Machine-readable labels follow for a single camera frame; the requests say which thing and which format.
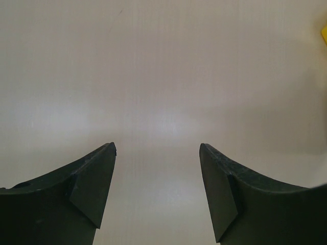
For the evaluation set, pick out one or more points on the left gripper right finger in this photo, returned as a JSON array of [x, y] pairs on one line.
[[247, 207]]

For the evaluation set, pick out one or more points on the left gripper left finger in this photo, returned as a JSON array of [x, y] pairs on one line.
[[64, 206]]

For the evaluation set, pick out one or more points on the yellow plastic bin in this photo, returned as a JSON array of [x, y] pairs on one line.
[[324, 34]]

